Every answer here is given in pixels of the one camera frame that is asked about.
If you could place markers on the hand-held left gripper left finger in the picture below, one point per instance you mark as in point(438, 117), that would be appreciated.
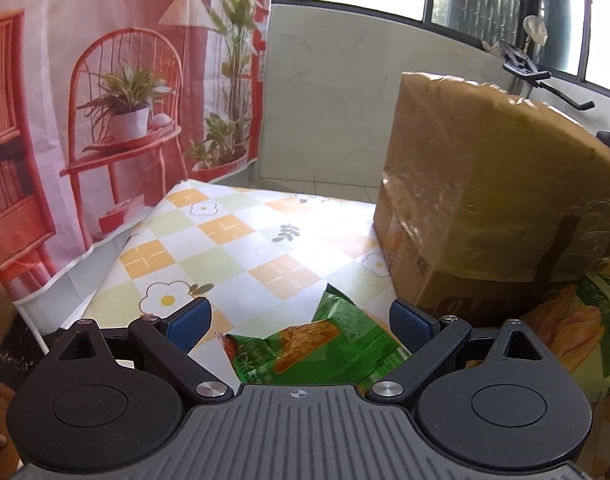
point(190, 321)

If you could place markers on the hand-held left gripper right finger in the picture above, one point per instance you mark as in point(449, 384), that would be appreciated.
point(410, 325)

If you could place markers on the green snack packet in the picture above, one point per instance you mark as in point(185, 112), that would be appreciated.
point(335, 340)

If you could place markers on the taped cardboard box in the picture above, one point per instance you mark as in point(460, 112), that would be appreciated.
point(485, 160)

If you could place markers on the checkered floral tablecloth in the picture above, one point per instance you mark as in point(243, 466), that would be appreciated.
point(225, 240)

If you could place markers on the green and yellow chip bag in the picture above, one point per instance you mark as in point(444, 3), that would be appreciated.
point(570, 325)

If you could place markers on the printed backdrop cloth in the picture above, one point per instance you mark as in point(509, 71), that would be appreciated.
point(45, 85)

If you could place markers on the black exercise bike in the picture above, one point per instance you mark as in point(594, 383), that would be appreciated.
point(535, 76)

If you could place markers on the pale crumpled rag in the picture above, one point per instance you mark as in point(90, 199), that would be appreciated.
point(535, 29)

